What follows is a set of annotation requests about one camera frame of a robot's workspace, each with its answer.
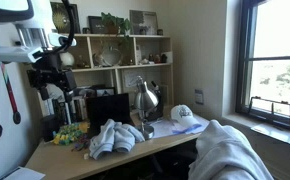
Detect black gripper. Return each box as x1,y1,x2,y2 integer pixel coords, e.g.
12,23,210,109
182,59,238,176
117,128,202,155
26,53,78,105

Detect silver metal desk lamp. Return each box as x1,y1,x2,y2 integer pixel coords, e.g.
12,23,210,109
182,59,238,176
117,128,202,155
133,75,160,140

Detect row of books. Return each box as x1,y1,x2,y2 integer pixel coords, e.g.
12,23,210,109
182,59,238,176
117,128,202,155
43,94,88,126

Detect white globe ornament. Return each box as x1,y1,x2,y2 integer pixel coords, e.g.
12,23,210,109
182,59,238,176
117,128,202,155
59,51,75,69

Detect yellow green toy beads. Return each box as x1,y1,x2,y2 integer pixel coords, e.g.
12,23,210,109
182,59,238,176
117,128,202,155
51,121,90,146

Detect black laptop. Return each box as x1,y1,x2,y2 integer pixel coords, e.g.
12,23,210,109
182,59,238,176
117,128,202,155
85,93,136,138

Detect colourful toy blocks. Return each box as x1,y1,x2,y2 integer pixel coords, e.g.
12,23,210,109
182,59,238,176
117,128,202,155
72,133,92,152

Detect light wooden shelf unit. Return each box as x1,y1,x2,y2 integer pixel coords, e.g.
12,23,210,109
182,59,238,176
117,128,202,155
34,33,174,118

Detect round glass bowl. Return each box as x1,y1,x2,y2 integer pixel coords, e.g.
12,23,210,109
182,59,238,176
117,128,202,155
101,46,123,67

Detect light blue crumpled cloth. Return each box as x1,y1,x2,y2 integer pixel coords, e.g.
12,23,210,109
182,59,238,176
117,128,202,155
88,118,146,160

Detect framed drawing in shelf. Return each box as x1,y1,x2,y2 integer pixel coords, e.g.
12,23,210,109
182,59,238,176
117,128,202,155
122,69,143,88

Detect white paper sheet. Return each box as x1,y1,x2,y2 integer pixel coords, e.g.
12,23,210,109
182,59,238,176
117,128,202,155
1,166,46,180

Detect green potted plant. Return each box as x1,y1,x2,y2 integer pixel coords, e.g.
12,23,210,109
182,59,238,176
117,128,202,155
100,12,133,43

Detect black rounded device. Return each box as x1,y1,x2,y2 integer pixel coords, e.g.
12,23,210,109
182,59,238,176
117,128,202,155
144,80,164,122

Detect clear zip plastic bag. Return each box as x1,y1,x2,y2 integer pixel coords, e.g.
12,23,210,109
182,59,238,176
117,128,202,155
149,113,211,139

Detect large grey framed picture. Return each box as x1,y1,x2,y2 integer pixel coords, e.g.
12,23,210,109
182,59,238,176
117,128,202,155
129,9,159,36

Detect white box ornament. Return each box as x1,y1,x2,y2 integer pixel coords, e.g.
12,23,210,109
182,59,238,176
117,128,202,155
162,50,174,64

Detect white baseball cap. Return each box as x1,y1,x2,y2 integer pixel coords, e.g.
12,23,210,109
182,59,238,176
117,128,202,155
169,104,203,132

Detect clear zip bag blue seal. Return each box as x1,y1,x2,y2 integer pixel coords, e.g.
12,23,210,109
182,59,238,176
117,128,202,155
171,123,203,135

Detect black metal window guard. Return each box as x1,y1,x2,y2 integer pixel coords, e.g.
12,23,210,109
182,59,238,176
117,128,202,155
248,95,290,128

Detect small black photo frame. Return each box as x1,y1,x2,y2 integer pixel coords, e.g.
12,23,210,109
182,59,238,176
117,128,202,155
94,86,117,98

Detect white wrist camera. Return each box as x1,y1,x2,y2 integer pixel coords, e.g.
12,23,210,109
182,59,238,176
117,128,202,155
0,45,44,64

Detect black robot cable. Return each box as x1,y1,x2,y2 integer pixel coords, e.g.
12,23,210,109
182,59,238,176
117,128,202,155
49,0,76,56

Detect black frame with sunburst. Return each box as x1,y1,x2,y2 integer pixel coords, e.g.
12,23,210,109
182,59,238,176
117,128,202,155
50,1,82,34

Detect small black picture frame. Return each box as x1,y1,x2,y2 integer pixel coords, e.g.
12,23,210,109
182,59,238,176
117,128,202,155
87,15,107,35

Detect dark window frame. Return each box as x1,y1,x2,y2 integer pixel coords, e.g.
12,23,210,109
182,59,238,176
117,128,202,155
235,0,290,134

